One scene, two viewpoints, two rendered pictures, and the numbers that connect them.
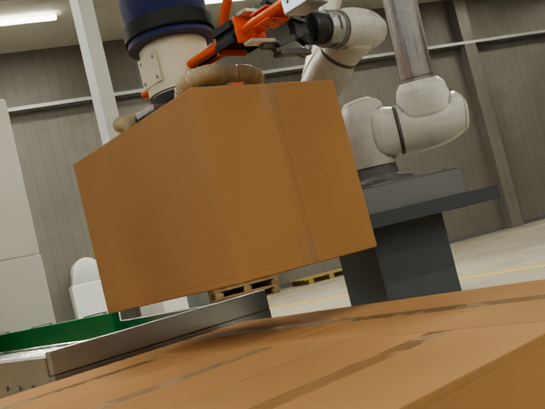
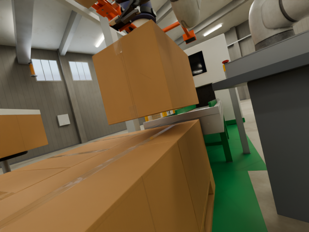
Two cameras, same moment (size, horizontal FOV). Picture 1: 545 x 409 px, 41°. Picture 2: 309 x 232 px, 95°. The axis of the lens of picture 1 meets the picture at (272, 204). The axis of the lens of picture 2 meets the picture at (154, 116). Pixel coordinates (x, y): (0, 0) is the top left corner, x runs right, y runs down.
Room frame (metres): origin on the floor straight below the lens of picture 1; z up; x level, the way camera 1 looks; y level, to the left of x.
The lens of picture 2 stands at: (1.36, -0.74, 0.67)
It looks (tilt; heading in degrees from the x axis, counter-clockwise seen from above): 1 degrees down; 68
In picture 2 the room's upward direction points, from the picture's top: 14 degrees counter-clockwise
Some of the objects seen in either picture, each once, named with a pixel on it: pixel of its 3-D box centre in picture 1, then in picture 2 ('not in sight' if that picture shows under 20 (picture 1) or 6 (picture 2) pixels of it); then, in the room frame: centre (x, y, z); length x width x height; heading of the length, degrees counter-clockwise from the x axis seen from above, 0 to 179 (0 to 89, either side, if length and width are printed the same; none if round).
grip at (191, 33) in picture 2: not in sight; (189, 37); (2.18, 0.15, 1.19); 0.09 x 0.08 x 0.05; 131
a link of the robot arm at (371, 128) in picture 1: (366, 133); (270, 16); (2.26, -0.34, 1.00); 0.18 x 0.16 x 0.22; 82
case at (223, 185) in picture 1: (215, 202); (154, 84); (1.78, 0.14, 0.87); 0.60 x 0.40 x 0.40; 39
